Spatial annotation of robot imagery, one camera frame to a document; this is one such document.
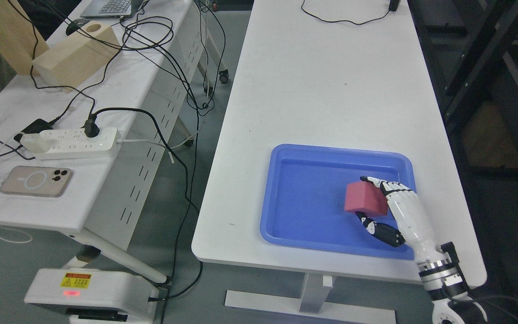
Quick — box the white perforated side desk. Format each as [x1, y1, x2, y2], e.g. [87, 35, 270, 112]
[0, 0, 232, 284]

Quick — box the white power strip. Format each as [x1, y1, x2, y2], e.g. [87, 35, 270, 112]
[20, 127, 118, 160]

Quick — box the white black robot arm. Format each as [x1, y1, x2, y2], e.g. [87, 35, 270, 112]
[418, 242, 488, 324]

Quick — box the black cable on table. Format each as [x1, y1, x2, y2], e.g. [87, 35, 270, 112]
[301, 0, 402, 25]

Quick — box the white table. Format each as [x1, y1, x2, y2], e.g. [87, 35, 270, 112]
[192, 0, 487, 324]

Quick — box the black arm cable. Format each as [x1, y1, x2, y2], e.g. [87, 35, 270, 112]
[452, 292, 518, 324]

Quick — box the white machine base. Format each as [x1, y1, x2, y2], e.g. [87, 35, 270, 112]
[23, 268, 160, 324]

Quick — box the beige smartphone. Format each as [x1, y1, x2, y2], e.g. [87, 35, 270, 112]
[0, 166, 74, 198]

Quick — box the wooden block with hole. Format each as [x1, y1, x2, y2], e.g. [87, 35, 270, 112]
[32, 21, 121, 87]

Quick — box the black metal left shelf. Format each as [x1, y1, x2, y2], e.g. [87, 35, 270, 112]
[408, 0, 518, 179]

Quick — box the grey laptop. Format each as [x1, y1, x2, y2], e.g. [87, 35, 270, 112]
[80, 0, 145, 19]

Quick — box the pink foam block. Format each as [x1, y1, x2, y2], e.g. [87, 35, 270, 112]
[344, 181, 388, 216]

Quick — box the black power adapter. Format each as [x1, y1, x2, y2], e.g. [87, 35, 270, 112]
[13, 118, 53, 143]

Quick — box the black floor cable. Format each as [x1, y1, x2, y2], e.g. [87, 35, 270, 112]
[89, 107, 204, 300]

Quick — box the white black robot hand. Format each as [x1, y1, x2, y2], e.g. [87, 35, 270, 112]
[360, 176, 445, 264]

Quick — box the tall wooden block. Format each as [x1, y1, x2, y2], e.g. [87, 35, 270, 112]
[0, 0, 49, 75]

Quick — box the blue plastic tray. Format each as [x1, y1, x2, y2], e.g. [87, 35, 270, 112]
[260, 144, 416, 260]

